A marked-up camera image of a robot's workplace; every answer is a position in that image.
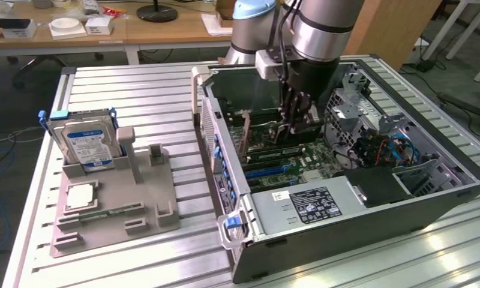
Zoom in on hard disk in blue caddy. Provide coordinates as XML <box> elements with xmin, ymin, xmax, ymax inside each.
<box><xmin>37</xmin><ymin>107</ymin><xmax>124</xmax><ymax>174</ymax></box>

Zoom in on black power adapter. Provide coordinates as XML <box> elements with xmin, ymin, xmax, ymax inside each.
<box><xmin>414</xmin><ymin>59</ymin><xmax>434</xmax><ymax>73</ymax></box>

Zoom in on silver finned heatsink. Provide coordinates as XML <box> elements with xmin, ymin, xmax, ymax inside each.
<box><xmin>302</xmin><ymin>170</ymin><xmax>326</xmax><ymax>182</ymax></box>

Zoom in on red wire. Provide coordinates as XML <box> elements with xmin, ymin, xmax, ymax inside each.
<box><xmin>378</xmin><ymin>136</ymin><xmax>390</xmax><ymax>165</ymax></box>

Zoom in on black wire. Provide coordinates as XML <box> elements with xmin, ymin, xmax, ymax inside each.
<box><xmin>322</xmin><ymin>119</ymin><xmax>362</xmax><ymax>169</ymax></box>

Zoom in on white table frame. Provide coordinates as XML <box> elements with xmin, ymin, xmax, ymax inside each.
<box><xmin>422</xmin><ymin>0</ymin><xmax>480</xmax><ymax>82</ymax></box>

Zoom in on black RAM stick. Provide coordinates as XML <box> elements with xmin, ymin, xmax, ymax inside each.
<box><xmin>247</xmin><ymin>145</ymin><xmax>306</xmax><ymax>163</ymax></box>

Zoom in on metal disk bay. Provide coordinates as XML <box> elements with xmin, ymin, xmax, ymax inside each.
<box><xmin>326</xmin><ymin>86</ymin><xmax>387</xmax><ymax>145</ymax></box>

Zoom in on open black PC case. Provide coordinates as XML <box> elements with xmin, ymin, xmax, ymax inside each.
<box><xmin>191</xmin><ymin>58</ymin><xmax>480</xmax><ymax>284</ymax></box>

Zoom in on white papers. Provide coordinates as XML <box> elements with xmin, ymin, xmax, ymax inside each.
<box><xmin>201</xmin><ymin>12</ymin><xmax>233</xmax><ymax>37</ymax></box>

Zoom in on graphics card with metal bracket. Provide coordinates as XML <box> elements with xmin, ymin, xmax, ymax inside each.
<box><xmin>239</xmin><ymin>108</ymin><xmax>322</xmax><ymax>164</ymax></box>

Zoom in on green motherboard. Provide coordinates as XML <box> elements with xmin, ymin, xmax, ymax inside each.
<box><xmin>223</xmin><ymin>104</ymin><xmax>346</xmax><ymax>193</ymax></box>

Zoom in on black office chair base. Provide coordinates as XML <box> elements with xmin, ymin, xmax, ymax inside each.
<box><xmin>11</xmin><ymin>55</ymin><xmax>69</xmax><ymax>90</ymax></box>

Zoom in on light grey camera box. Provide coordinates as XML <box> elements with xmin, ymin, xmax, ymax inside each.
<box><xmin>255</xmin><ymin>49</ymin><xmax>295</xmax><ymax>82</ymax></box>

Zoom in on silver CPU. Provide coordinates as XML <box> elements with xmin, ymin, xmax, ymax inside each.
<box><xmin>65</xmin><ymin>184</ymin><xmax>97</xmax><ymax>208</ymax></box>

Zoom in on white carton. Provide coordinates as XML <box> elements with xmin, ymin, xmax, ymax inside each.
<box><xmin>84</xmin><ymin>16</ymin><xmax>115</xmax><ymax>35</ymax></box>

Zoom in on wooden desk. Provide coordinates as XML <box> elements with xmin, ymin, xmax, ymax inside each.
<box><xmin>0</xmin><ymin>0</ymin><xmax>346</xmax><ymax>58</ymax></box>

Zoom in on blue wire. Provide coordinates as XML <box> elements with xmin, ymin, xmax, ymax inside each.
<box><xmin>387</xmin><ymin>135</ymin><xmax>422</xmax><ymax>166</ymax></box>

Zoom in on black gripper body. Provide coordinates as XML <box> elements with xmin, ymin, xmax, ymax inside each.
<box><xmin>286</xmin><ymin>59</ymin><xmax>339</xmax><ymax>103</ymax></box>

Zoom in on grey power supply unit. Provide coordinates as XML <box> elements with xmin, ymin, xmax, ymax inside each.
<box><xmin>250</xmin><ymin>175</ymin><xmax>370</xmax><ymax>236</ymax></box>

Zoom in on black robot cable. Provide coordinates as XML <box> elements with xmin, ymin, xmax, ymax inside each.
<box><xmin>278</xmin><ymin>0</ymin><xmax>306</xmax><ymax>82</ymax></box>

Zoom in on black lamp base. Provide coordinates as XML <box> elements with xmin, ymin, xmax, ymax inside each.
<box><xmin>137</xmin><ymin>0</ymin><xmax>180</xmax><ymax>23</ymax></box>

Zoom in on wooden cabinet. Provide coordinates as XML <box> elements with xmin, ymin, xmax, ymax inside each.
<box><xmin>342</xmin><ymin>0</ymin><xmax>443</xmax><ymax>70</ymax></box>

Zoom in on CPU socket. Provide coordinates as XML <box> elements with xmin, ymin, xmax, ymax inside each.
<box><xmin>251</xmin><ymin>124</ymin><xmax>286</xmax><ymax>148</ymax></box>

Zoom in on black and white box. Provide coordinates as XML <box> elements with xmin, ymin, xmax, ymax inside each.
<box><xmin>0</xmin><ymin>18</ymin><xmax>37</xmax><ymax>39</ymax></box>

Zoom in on grey parts rack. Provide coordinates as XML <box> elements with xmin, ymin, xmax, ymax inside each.
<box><xmin>49</xmin><ymin>125</ymin><xmax>181</xmax><ymax>259</ymax></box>

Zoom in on green RAM stick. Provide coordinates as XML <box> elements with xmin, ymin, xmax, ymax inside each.
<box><xmin>77</xmin><ymin>208</ymin><xmax>127</xmax><ymax>222</ymax></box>

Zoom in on blue expansion slot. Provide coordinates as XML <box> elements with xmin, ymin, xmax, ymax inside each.
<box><xmin>243</xmin><ymin>163</ymin><xmax>290</xmax><ymax>180</ymax></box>

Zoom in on red packet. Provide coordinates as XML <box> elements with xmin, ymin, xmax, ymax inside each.
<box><xmin>103</xmin><ymin>8</ymin><xmax>128</xmax><ymax>19</ymax></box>

